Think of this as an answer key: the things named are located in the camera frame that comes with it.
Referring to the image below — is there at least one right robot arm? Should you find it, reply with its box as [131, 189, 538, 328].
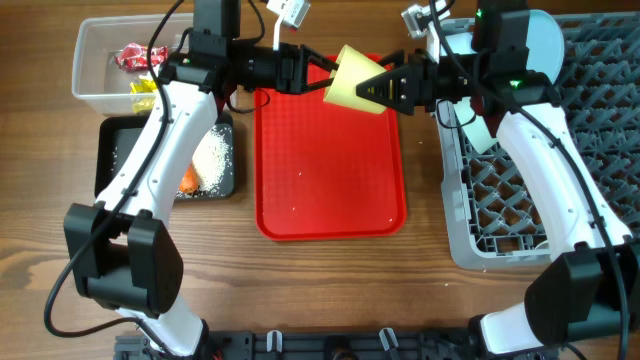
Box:
[356, 1, 639, 359]

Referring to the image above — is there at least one red foil wrapper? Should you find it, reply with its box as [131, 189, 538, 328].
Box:
[114, 43, 168, 72]

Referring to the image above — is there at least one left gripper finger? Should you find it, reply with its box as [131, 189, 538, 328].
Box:
[302, 78, 334, 93]
[300, 45, 339, 71]

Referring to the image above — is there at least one red serving tray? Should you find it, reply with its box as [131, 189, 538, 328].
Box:
[254, 90, 407, 242]

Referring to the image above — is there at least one white rice pile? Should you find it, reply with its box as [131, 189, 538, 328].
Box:
[176, 124, 235, 199]

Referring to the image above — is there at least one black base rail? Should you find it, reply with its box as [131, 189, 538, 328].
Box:
[113, 327, 559, 360]

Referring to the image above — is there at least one black plastic tray bin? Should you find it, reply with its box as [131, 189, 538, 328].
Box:
[94, 112, 234, 202]

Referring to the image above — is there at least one yellow cup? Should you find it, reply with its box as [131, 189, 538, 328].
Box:
[323, 45, 386, 115]

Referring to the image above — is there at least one light blue bowl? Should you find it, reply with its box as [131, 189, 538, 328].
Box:
[446, 32, 476, 55]

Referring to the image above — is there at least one white spoon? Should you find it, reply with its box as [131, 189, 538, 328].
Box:
[535, 241, 549, 250]

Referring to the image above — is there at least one light blue plate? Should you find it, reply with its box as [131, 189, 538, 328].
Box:
[526, 9, 565, 83]

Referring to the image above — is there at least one orange carrot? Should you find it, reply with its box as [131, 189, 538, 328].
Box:
[179, 164, 199, 194]

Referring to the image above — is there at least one grey dishwasher rack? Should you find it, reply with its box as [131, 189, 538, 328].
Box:
[438, 12, 639, 270]

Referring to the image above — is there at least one clear plastic bin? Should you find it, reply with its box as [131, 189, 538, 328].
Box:
[71, 15, 162, 116]

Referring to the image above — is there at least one green bowl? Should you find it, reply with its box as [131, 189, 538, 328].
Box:
[453, 97, 497, 154]

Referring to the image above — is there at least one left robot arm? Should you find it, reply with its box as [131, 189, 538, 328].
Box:
[62, 1, 336, 359]

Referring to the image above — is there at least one yellow wrapper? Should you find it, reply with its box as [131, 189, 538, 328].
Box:
[130, 75, 157, 114]

